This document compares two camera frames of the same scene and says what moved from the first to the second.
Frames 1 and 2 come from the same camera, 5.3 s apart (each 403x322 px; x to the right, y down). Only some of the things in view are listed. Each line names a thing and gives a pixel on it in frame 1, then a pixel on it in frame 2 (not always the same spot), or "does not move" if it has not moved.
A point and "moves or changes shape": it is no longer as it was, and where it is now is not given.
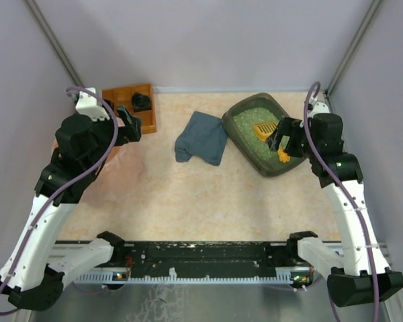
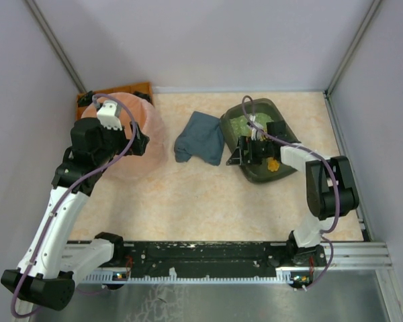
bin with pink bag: x=109 y=151 moves or changes shape
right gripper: x=289 y=137 → x=241 y=151
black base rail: x=193 y=262 does not move
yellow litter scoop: x=262 y=130 moves or changes shape
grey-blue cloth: x=205 y=137 does not move
